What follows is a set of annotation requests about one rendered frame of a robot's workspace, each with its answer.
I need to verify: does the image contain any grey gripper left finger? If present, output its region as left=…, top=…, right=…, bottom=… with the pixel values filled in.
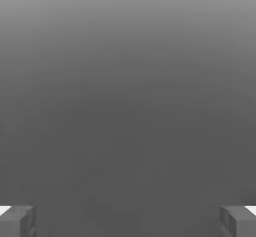
left=0, top=205, right=38, bottom=237

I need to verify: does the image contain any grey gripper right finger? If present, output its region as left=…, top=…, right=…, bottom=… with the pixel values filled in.
left=219, top=205, right=256, bottom=237

